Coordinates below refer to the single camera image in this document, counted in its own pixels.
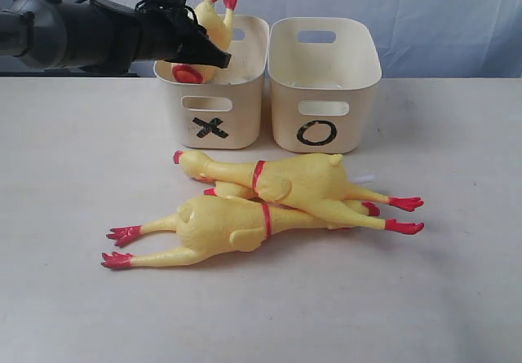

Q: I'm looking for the cream bin with X mark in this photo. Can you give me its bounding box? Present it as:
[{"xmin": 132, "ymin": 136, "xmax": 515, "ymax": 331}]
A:
[{"xmin": 153, "ymin": 15, "xmax": 269, "ymax": 149}]

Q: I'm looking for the severed rubber chicken head neck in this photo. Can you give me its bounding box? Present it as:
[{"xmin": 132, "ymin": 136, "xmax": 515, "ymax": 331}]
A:
[{"xmin": 203, "ymin": 175, "xmax": 376, "ymax": 199}]

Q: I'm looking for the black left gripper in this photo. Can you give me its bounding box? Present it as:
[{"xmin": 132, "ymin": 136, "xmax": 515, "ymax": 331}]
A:
[{"xmin": 135, "ymin": 0, "xmax": 232, "ymax": 69}]

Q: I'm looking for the whole rubber chicken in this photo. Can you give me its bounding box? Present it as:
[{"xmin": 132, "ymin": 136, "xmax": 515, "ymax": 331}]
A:
[
  {"xmin": 102, "ymin": 195, "xmax": 385, "ymax": 269},
  {"xmin": 173, "ymin": 150, "xmax": 424, "ymax": 235}
]

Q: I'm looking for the headless rubber chicken body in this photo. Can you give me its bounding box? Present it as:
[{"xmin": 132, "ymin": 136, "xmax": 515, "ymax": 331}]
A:
[{"xmin": 170, "ymin": 0, "xmax": 237, "ymax": 84}]

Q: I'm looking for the cream bin with O mark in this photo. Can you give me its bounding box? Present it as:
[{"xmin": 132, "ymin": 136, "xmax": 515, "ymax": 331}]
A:
[{"xmin": 268, "ymin": 17, "xmax": 382, "ymax": 153}]

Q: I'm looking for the white backdrop curtain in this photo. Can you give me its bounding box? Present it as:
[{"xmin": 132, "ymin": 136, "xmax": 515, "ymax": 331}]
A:
[{"xmin": 237, "ymin": 0, "xmax": 521, "ymax": 77}]

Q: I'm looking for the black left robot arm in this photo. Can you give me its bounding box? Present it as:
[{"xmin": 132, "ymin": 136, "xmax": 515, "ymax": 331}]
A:
[{"xmin": 1, "ymin": 0, "xmax": 231, "ymax": 76}]

